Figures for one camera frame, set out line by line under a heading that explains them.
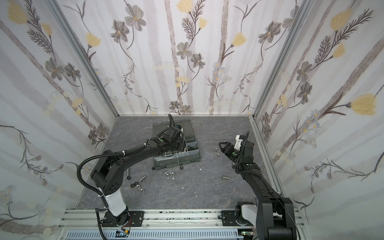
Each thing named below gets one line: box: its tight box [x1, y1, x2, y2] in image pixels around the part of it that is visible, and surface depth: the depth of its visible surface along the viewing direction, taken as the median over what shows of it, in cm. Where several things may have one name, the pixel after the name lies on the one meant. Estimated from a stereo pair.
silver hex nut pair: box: [165, 171, 176, 178], surface depth 90 cm
